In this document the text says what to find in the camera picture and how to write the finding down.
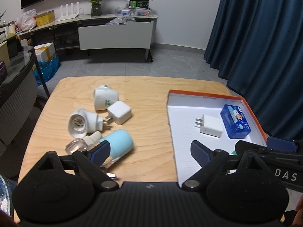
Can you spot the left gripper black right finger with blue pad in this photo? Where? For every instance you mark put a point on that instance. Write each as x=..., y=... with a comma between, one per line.
x=211, y=163

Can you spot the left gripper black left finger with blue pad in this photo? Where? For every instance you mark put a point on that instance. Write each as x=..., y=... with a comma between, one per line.
x=89, y=166

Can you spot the clear glass refill bottle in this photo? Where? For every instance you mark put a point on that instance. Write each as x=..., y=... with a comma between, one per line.
x=84, y=144

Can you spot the light blue capped toothpick jar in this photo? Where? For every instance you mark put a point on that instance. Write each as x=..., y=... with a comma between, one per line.
x=120, y=144

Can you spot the black usb charger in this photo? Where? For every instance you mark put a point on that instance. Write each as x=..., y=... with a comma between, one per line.
x=112, y=175

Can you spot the white charger in box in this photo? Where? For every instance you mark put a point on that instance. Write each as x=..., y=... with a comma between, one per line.
x=210, y=125

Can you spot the orange-rimmed white box lid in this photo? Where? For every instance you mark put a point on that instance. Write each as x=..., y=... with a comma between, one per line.
x=196, y=116

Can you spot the white round plug-in diffuser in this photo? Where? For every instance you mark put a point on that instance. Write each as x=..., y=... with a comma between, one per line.
x=82, y=122

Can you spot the blue card box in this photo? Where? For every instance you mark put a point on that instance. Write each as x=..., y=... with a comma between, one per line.
x=235, y=122

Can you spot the white square charger on table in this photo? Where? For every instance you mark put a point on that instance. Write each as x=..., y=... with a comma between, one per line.
x=119, y=112

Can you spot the blue plastic bag on floor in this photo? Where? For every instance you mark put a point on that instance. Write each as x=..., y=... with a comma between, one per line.
x=48, y=69

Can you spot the dark glass-top side table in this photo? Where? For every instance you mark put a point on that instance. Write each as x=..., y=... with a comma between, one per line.
x=18, y=95

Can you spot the white yellow box on floor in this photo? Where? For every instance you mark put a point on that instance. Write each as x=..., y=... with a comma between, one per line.
x=44, y=52

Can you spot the dark blue curtain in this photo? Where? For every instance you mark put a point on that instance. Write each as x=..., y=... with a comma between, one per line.
x=256, y=45

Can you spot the white tv console cabinet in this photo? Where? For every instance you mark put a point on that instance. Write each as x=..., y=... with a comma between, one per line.
x=90, y=33

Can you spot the white router with antennas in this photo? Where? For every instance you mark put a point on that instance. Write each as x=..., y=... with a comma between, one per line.
x=69, y=12

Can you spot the yellow cardboard box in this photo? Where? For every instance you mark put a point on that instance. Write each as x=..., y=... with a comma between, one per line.
x=45, y=18

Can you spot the white plastic bag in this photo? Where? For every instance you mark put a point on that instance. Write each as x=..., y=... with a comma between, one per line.
x=27, y=20

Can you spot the black green product box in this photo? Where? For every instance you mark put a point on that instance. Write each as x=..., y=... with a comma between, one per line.
x=139, y=4

